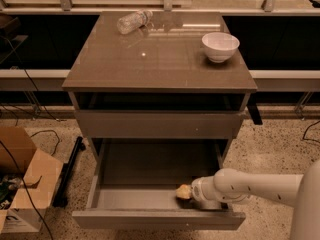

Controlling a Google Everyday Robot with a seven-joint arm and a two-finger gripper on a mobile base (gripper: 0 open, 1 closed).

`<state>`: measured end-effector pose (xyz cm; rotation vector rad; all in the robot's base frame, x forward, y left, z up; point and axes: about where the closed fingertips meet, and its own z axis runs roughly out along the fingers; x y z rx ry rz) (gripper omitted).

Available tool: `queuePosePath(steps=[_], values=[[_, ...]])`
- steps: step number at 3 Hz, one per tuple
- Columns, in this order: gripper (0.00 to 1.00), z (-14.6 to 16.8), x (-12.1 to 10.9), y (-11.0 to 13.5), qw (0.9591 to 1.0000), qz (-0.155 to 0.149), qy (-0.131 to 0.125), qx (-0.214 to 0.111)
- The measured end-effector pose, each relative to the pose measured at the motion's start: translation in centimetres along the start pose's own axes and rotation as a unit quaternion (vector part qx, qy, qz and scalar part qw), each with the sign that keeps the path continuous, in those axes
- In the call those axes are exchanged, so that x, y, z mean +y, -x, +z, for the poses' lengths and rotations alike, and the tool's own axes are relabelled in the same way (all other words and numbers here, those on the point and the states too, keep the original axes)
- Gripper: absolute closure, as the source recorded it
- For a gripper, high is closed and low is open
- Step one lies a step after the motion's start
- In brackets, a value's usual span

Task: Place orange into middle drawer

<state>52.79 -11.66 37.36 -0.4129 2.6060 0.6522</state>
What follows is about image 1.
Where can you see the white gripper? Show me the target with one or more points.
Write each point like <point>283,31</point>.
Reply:
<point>196,190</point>

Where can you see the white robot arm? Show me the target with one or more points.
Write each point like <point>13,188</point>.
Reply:
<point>299,191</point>

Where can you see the open grey middle drawer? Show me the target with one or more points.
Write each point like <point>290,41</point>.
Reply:
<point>134,187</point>

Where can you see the closed grey top drawer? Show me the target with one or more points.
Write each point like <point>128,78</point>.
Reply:
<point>103,124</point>

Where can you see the brown drawer cabinet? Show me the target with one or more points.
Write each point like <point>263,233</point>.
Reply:
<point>159,69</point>

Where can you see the black tripod on floor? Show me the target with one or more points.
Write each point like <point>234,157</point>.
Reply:
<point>60,199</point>

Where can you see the white ceramic bowl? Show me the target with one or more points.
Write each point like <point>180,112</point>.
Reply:
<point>219,46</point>

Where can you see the open cardboard box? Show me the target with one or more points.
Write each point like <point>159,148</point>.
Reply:
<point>39,172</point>

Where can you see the clear plastic water bottle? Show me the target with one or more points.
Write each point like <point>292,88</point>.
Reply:
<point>133,21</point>

